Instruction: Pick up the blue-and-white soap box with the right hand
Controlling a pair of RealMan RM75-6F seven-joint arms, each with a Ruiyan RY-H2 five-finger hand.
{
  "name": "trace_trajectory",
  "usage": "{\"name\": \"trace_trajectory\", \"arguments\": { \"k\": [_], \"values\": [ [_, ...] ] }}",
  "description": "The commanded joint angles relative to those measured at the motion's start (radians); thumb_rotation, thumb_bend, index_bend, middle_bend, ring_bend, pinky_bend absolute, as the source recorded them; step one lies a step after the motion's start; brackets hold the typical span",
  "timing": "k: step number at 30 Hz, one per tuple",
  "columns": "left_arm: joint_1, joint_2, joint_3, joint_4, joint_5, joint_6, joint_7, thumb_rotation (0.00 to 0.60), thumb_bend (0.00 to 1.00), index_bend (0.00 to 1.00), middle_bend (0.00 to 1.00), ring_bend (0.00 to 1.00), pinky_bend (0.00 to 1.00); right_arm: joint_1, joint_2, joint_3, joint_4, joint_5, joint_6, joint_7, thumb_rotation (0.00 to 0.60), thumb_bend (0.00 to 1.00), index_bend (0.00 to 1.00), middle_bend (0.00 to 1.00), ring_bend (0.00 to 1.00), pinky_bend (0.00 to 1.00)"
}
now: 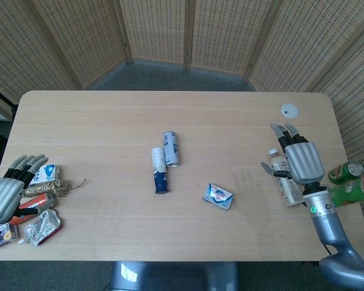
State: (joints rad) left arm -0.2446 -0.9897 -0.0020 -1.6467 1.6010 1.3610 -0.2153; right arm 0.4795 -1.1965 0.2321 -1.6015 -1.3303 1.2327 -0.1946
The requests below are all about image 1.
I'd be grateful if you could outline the milk tea plastic bottle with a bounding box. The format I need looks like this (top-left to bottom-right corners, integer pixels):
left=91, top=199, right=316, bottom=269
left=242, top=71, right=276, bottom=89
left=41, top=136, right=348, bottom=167
left=268, top=148, right=306, bottom=209

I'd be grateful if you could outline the silver spout pouch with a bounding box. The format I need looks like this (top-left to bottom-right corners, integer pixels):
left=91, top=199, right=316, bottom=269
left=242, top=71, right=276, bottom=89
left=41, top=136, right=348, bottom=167
left=17, top=209, right=62, bottom=247

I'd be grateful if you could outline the small purple snack packet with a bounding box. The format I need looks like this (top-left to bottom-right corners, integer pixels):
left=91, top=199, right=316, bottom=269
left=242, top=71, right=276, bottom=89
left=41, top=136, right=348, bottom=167
left=0, top=222, right=21, bottom=250

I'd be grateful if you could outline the grey robot torso base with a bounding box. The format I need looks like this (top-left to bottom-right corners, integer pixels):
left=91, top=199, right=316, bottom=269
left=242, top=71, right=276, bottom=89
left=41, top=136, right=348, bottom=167
left=109, top=261, right=241, bottom=291

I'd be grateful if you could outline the blue white cylinder bottle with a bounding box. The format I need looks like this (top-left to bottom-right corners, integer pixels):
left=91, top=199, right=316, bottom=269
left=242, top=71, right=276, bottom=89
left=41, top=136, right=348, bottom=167
left=151, top=147, right=170, bottom=195

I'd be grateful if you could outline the woven bamboo screen panel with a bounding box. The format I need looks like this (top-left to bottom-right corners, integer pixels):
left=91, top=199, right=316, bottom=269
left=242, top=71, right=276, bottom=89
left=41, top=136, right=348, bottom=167
left=311, top=30, right=364, bottom=262
left=0, top=0, right=81, bottom=118
left=118, top=0, right=191, bottom=70
left=184, top=0, right=274, bottom=77
left=29, top=0, right=133, bottom=89
left=244, top=0, right=364, bottom=92

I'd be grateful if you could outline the green drink can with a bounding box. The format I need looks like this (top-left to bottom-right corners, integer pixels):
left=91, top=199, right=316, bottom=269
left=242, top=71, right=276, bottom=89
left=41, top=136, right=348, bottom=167
left=328, top=161, right=364, bottom=186

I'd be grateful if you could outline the black stand pole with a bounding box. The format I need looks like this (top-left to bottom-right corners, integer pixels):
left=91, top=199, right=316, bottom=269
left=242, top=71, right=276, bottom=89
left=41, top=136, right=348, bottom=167
left=0, top=82, right=18, bottom=116

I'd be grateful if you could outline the white blue carton box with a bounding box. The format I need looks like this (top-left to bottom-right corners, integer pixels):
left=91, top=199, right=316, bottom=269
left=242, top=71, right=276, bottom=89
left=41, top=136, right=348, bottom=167
left=28, top=163, right=62, bottom=186

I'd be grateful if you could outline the green chips tube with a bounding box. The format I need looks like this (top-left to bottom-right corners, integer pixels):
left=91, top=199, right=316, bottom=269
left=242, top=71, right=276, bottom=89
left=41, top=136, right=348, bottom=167
left=328, top=175, right=364, bottom=209

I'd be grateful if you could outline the white round cable grommet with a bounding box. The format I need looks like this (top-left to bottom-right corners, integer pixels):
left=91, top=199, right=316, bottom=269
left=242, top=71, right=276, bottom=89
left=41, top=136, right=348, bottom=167
left=280, top=103, right=300, bottom=119

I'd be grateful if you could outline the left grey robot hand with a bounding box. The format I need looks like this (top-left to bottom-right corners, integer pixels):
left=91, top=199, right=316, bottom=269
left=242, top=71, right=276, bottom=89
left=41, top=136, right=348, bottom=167
left=0, top=154, right=47, bottom=224

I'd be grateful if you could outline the small blue white packet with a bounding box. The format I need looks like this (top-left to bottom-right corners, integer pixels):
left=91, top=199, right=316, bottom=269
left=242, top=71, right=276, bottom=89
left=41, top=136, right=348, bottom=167
left=202, top=182, right=235, bottom=211

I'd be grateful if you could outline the coiled beige rope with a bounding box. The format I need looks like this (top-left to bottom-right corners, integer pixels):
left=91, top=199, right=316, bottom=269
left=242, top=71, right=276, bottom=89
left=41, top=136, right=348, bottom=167
left=22, top=178, right=89, bottom=198

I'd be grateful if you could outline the orange snack package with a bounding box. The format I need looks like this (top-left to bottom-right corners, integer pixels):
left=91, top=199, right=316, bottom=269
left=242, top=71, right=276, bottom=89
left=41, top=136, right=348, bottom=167
left=10, top=193, right=56, bottom=226

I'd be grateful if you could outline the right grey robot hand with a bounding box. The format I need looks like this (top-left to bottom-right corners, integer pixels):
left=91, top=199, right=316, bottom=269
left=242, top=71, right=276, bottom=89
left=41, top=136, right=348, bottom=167
left=260, top=122, right=326, bottom=186

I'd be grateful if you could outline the white blue drink can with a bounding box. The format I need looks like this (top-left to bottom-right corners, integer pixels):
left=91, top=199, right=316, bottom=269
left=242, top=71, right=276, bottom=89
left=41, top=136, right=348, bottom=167
left=161, top=130, right=181, bottom=169

